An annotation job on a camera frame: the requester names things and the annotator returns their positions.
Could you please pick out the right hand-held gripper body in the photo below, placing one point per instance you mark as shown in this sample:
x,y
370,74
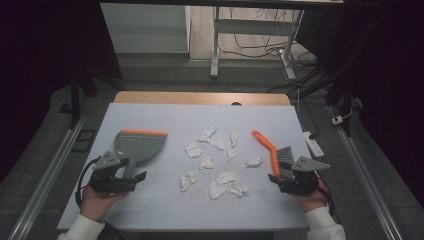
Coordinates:
x,y
301,181

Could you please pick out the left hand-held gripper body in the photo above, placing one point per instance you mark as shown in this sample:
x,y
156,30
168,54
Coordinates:
x,y
106,161

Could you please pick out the grey dustpan with orange edge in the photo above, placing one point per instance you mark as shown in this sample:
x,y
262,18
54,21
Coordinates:
x,y
140,146

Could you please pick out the orange brush with grey bristles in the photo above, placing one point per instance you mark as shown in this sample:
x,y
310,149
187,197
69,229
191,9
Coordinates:
x,y
267,142

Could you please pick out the pile of white paper scraps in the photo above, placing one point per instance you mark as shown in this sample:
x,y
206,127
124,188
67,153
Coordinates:
x,y
226,181

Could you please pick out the person's right hand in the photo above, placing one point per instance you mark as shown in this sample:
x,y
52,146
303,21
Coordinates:
x,y
315,200

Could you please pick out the person's left hand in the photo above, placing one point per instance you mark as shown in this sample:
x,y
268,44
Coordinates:
x,y
95,203

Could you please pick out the black floor plate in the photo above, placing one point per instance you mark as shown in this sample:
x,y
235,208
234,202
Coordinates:
x,y
84,140

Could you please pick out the white power strip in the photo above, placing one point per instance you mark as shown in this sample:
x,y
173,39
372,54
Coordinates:
x,y
314,145

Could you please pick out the pale blue table mat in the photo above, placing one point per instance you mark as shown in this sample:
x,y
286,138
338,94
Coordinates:
x,y
173,213

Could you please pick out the small white adapter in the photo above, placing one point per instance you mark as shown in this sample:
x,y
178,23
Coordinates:
x,y
337,120

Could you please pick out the black metal stand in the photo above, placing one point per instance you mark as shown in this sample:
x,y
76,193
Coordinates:
x,y
346,100
75,100

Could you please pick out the wooden table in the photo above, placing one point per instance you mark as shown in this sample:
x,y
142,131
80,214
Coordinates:
x,y
186,98

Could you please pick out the dark curtain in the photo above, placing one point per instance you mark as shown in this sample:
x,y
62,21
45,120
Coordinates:
x,y
33,66
393,83

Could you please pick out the white cabinet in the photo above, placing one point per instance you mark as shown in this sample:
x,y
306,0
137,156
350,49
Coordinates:
x,y
143,30

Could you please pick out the aluminium rail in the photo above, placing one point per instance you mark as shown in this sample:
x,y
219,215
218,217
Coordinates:
x,y
370,180
50,173

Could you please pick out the white desk frame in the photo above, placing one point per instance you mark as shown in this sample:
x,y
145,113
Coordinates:
x,y
215,50

